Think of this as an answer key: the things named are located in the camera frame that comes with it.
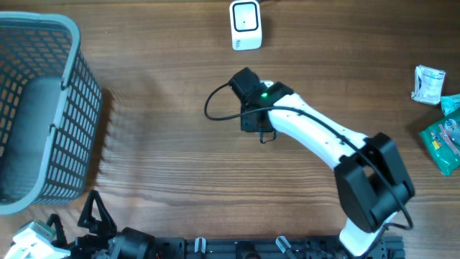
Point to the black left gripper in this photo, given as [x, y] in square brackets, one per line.
[98, 244]

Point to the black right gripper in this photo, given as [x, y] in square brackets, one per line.
[246, 127]

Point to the white blue small box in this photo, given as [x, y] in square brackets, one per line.
[428, 85]

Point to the green 3M gloves package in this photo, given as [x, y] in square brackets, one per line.
[442, 142]

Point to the light blue wipes packet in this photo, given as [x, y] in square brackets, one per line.
[450, 103]

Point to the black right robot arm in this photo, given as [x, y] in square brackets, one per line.
[372, 181]

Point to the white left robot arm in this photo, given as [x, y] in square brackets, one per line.
[128, 243]

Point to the white barcode scanner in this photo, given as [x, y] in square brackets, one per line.
[246, 25]

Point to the grey plastic shopping basket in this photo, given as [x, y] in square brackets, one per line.
[51, 105]

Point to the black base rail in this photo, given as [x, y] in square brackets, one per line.
[320, 247]

